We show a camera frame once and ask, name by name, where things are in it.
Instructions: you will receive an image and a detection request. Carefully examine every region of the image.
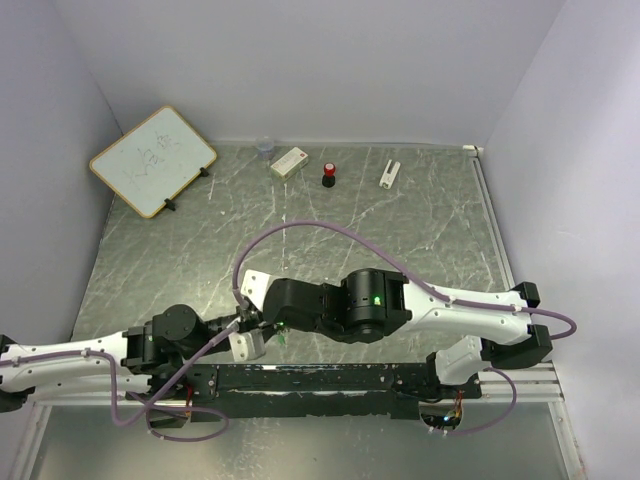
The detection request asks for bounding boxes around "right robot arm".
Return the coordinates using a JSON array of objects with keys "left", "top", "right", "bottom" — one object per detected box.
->
[{"left": 240, "top": 268, "right": 553, "bottom": 398}]

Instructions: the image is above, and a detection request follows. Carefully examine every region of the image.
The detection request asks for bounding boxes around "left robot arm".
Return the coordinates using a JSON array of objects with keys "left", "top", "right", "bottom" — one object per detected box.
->
[{"left": 1, "top": 304, "right": 262, "bottom": 413}]

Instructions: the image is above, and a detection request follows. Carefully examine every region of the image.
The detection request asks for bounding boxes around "red and black stamp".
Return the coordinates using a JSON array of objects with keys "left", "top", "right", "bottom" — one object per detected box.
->
[{"left": 321, "top": 163, "right": 336, "bottom": 188}]

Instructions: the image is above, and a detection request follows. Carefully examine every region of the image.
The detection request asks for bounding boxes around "white cardboard box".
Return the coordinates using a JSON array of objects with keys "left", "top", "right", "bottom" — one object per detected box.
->
[{"left": 270, "top": 147, "right": 309, "bottom": 181}]

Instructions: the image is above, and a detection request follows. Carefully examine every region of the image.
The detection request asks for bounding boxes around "small clear plastic cup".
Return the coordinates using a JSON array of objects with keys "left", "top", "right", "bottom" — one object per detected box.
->
[{"left": 256, "top": 136, "right": 275, "bottom": 161}]

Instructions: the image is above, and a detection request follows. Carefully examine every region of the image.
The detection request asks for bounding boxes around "white stapler remover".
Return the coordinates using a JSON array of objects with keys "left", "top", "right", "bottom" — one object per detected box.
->
[{"left": 379, "top": 159, "right": 401, "bottom": 190}]

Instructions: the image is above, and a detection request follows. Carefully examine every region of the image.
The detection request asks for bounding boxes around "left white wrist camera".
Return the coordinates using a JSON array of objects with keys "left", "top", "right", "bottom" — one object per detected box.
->
[{"left": 228, "top": 329, "right": 266, "bottom": 363}]

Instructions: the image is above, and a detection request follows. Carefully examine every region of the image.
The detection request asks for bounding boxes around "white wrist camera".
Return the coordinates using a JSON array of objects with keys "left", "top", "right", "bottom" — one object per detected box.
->
[
  {"left": 228, "top": 329, "right": 266, "bottom": 363},
  {"left": 240, "top": 269, "right": 275, "bottom": 312}
]

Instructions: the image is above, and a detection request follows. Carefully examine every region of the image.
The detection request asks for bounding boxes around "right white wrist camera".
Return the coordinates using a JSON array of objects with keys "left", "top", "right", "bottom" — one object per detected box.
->
[{"left": 240, "top": 269, "right": 275, "bottom": 312}]

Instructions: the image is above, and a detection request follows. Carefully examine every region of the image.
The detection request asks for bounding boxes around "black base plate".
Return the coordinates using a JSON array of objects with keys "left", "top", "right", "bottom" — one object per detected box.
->
[{"left": 175, "top": 361, "right": 477, "bottom": 420}]

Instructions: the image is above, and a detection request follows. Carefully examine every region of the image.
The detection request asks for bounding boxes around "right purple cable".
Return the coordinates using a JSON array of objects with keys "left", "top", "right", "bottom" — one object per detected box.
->
[{"left": 232, "top": 221, "right": 579, "bottom": 437}]

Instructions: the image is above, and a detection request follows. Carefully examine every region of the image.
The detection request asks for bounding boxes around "white board with wooden frame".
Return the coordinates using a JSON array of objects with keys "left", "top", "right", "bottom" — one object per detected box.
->
[{"left": 89, "top": 106, "right": 217, "bottom": 219}]

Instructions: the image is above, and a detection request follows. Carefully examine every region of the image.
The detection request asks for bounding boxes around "aluminium rail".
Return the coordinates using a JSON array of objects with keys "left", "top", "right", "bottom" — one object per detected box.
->
[{"left": 30, "top": 364, "right": 564, "bottom": 405}]

